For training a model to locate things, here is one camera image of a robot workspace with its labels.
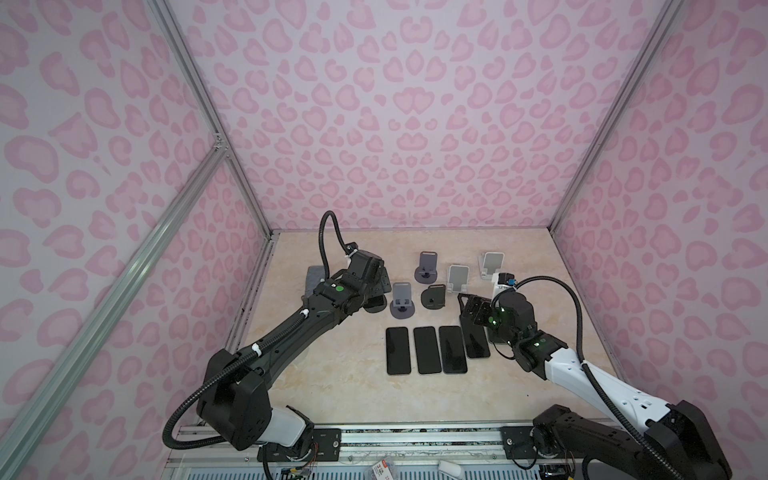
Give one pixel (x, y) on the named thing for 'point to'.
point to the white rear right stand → (490, 263)
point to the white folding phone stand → (458, 279)
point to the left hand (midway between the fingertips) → (374, 274)
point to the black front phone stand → (434, 297)
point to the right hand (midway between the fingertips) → (469, 297)
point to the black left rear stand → (375, 302)
